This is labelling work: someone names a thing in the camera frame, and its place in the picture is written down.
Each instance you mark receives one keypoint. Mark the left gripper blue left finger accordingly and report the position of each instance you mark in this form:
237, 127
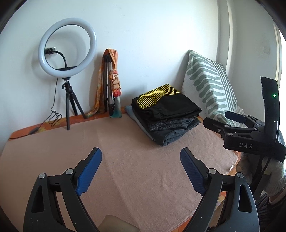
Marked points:
86, 170

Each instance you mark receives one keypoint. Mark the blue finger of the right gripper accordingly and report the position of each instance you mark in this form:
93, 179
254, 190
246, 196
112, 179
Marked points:
235, 117
216, 126

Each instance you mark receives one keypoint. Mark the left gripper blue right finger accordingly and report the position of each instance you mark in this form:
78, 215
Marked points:
195, 170

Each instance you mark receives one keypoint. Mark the right gloved hand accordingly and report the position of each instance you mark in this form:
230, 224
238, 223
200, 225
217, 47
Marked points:
273, 178

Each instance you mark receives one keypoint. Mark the green white leaf pillow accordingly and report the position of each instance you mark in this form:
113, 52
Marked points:
207, 85

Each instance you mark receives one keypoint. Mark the beige cushion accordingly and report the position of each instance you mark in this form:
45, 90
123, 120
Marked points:
114, 224

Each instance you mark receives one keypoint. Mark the pink towel blanket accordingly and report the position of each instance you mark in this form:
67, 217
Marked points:
111, 160

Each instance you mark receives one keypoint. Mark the folded dark grey pants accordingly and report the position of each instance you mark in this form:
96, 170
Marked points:
166, 134

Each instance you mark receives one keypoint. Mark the folded tripod with orange scarf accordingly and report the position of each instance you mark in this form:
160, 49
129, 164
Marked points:
107, 98

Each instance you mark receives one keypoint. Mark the folded grey blue garment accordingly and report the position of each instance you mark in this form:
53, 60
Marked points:
132, 115

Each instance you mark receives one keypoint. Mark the black mini tripod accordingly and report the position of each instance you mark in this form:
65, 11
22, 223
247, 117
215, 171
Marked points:
71, 100

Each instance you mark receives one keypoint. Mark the white ring light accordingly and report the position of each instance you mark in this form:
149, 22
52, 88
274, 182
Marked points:
76, 39

